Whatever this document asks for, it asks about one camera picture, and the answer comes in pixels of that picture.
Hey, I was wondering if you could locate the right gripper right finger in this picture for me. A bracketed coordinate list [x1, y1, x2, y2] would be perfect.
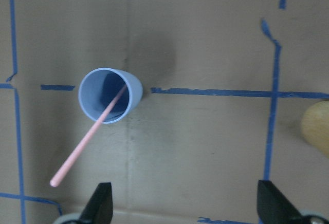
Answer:
[257, 180, 304, 224]

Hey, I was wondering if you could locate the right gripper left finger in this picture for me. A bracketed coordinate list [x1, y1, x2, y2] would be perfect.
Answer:
[78, 182, 113, 224]

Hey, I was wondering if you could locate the pink chopstick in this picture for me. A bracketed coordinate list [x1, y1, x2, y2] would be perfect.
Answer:
[50, 85, 127, 187]

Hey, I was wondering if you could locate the blue plastic cup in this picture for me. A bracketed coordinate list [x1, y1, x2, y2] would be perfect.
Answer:
[78, 68, 143, 124]

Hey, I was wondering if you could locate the bamboo cup holder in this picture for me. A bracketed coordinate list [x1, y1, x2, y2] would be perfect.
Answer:
[301, 101, 328, 158]

